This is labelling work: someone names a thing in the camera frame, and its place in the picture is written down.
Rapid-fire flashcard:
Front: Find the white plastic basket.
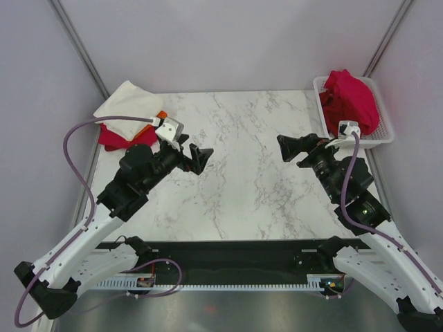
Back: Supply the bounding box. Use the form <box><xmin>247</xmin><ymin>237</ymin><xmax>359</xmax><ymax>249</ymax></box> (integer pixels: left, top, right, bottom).
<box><xmin>313</xmin><ymin>76</ymin><xmax>395</xmax><ymax>149</ymax></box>

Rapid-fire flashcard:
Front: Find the folded magenta t shirt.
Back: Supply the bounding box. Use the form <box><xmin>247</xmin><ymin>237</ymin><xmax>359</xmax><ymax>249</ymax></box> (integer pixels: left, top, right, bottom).
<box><xmin>98</xmin><ymin>124</ymin><xmax>158</xmax><ymax>151</ymax></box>

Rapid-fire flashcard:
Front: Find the right corner metal post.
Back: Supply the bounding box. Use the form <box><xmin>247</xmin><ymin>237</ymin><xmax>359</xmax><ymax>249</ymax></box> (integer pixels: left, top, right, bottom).
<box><xmin>363</xmin><ymin>0</ymin><xmax>416</xmax><ymax>77</ymax></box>

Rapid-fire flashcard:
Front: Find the crumpled magenta t shirt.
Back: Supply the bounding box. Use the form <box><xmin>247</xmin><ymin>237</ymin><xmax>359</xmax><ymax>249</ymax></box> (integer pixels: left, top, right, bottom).
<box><xmin>324</xmin><ymin>69</ymin><xmax>379</xmax><ymax>136</ymax></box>

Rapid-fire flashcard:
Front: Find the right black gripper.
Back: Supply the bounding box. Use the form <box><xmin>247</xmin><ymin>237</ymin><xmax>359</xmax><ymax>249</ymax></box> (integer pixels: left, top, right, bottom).
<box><xmin>277</xmin><ymin>132</ymin><xmax>344</xmax><ymax>202</ymax></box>

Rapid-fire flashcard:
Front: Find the cream white t shirt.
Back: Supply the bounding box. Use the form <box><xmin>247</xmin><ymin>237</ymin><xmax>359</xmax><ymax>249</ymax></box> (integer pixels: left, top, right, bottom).
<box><xmin>93</xmin><ymin>80</ymin><xmax>163</xmax><ymax>141</ymax></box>

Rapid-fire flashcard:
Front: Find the folded orange t shirt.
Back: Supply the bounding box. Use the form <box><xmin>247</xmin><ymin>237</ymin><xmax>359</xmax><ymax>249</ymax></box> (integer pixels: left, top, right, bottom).
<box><xmin>134</xmin><ymin>111</ymin><xmax>168</xmax><ymax>140</ymax></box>

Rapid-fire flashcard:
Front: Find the left corner metal post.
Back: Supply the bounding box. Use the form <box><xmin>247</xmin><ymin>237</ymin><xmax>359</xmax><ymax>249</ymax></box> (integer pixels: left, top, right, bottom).
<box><xmin>48</xmin><ymin>0</ymin><xmax>110</xmax><ymax>99</ymax></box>

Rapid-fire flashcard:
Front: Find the corner metal post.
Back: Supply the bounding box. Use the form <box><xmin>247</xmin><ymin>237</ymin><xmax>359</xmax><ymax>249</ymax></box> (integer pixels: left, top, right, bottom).
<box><xmin>363</xmin><ymin>0</ymin><xmax>416</xmax><ymax>77</ymax></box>
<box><xmin>48</xmin><ymin>0</ymin><xmax>110</xmax><ymax>99</ymax></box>

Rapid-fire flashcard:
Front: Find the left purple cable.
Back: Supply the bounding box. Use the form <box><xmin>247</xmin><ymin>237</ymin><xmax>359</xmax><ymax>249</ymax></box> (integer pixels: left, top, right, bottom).
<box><xmin>13</xmin><ymin>116</ymin><xmax>183</xmax><ymax>328</ymax></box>

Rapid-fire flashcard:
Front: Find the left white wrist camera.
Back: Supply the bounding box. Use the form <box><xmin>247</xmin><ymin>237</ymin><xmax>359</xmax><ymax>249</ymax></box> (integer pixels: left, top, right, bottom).
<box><xmin>151</xmin><ymin>116</ymin><xmax>184</xmax><ymax>151</ymax></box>

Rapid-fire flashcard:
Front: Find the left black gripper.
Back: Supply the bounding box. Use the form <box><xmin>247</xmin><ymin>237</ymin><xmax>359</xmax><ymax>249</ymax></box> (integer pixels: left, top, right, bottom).
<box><xmin>141</xmin><ymin>133</ymin><xmax>213</xmax><ymax>192</ymax></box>

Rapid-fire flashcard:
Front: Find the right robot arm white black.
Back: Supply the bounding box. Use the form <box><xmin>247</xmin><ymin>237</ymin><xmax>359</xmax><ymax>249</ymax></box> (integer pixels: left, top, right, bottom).
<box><xmin>277</xmin><ymin>133</ymin><xmax>442</xmax><ymax>331</ymax></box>

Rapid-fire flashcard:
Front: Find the white slotted cable duct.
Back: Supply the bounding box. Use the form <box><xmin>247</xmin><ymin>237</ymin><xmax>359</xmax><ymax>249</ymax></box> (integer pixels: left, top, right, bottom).
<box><xmin>92</xmin><ymin>274</ymin><xmax>344</xmax><ymax>293</ymax></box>

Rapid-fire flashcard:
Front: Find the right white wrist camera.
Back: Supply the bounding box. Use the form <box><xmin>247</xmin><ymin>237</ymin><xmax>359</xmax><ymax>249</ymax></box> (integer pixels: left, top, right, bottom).
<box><xmin>326</xmin><ymin>120</ymin><xmax>361</xmax><ymax>148</ymax></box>

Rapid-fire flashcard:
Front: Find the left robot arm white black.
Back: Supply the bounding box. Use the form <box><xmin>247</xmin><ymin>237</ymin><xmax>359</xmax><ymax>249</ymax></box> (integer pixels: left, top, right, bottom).
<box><xmin>14</xmin><ymin>141</ymin><xmax>214</xmax><ymax>328</ymax></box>

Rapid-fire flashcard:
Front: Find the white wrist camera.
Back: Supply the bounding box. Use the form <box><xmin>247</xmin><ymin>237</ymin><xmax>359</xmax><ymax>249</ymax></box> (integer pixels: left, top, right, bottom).
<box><xmin>151</xmin><ymin>116</ymin><xmax>184</xmax><ymax>151</ymax></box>
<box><xmin>326</xmin><ymin>120</ymin><xmax>361</xmax><ymax>148</ymax></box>

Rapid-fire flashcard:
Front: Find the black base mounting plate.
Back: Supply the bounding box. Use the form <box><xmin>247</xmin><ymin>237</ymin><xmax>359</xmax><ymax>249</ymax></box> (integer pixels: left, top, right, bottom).
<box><xmin>96</xmin><ymin>239</ymin><xmax>368</xmax><ymax>286</ymax></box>

